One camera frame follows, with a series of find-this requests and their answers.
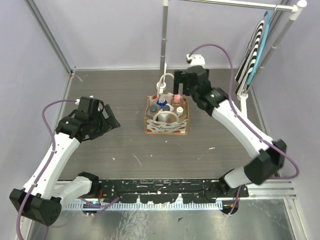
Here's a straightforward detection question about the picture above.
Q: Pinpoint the pink pump soap bottle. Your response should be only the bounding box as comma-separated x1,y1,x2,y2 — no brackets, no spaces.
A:
170,94,185,108

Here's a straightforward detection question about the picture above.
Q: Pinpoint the white bottle dark cap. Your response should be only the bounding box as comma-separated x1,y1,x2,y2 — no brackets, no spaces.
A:
162,104,175,112

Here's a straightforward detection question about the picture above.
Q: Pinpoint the blue orange pump bottle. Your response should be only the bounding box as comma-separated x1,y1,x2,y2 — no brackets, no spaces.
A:
156,94,168,108

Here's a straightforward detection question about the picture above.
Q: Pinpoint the clear square bottle black cap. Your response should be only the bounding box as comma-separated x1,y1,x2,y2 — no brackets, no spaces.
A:
146,104,159,120

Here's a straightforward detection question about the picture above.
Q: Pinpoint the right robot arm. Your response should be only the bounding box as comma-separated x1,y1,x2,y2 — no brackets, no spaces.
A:
173,65,287,197

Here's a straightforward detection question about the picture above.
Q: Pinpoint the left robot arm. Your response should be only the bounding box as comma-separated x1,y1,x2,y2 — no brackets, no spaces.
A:
9,96,121,226

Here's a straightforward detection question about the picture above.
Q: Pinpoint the striped black white cloth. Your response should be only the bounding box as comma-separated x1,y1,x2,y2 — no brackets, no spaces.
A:
234,20,265,96

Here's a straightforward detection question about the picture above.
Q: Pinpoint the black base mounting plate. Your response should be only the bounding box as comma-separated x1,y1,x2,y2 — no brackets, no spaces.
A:
81,179,238,204

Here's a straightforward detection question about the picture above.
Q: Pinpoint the blue clothes hanger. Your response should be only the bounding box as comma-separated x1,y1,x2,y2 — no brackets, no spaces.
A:
247,10,273,89

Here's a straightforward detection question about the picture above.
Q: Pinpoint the white clothes rack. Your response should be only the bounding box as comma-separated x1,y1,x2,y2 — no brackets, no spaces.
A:
155,0,308,101

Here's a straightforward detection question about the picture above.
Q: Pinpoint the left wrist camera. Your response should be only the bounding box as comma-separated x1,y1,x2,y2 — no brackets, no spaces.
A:
74,95,95,105

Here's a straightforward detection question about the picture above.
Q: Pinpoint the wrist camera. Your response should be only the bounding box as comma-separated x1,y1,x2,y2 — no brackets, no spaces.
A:
74,95,95,105
186,54,206,67

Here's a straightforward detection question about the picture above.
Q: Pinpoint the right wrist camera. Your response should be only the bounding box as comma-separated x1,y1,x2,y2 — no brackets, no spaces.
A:
186,54,206,67

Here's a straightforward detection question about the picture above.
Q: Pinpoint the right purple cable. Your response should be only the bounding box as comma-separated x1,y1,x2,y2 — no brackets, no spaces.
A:
188,43,300,216

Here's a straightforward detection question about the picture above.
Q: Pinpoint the purple cable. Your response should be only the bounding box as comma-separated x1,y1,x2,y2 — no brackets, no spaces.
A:
15,98,118,240
188,43,300,216

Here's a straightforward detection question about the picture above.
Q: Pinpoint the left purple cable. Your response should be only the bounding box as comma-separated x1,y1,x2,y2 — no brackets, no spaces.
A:
15,98,118,240

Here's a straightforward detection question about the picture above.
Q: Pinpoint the aluminium rail frame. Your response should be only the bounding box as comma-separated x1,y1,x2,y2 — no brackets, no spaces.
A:
52,177,297,214

